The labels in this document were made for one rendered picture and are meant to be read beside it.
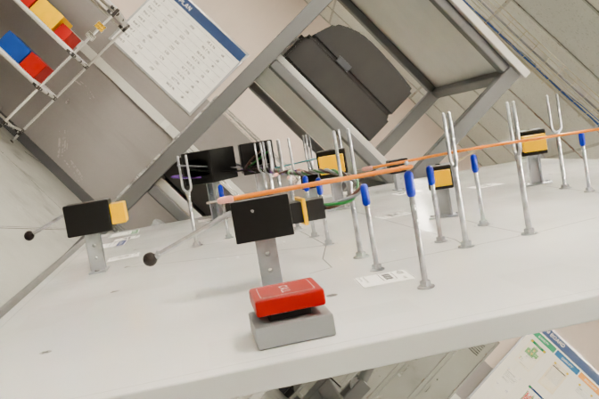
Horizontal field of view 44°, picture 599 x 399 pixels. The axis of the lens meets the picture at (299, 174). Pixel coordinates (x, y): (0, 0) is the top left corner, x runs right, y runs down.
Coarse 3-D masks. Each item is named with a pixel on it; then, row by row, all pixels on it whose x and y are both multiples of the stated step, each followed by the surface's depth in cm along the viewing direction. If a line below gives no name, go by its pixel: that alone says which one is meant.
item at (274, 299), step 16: (256, 288) 56; (272, 288) 55; (288, 288) 54; (304, 288) 54; (320, 288) 53; (256, 304) 52; (272, 304) 52; (288, 304) 52; (304, 304) 52; (320, 304) 52; (272, 320) 53
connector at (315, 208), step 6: (312, 198) 74; (318, 198) 73; (294, 204) 72; (300, 204) 72; (306, 204) 72; (312, 204) 72; (318, 204) 72; (294, 210) 72; (300, 210) 72; (312, 210) 72; (318, 210) 72; (294, 216) 72; (300, 216) 72; (312, 216) 72; (318, 216) 72; (324, 216) 72; (294, 222) 72; (300, 222) 72
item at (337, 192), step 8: (320, 152) 130; (328, 152) 130; (344, 152) 130; (344, 160) 130; (320, 176) 130; (328, 176) 130; (336, 176) 130; (336, 184) 134; (336, 192) 134; (336, 208) 133; (344, 208) 132
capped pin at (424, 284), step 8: (408, 176) 61; (408, 184) 62; (408, 192) 62; (416, 208) 62; (416, 216) 62; (416, 224) 62; (416, 232) 62; (416, 240) 62; (424, 264) 62; (424, 272) 62; (424, 280) 62; (424, 288) 62
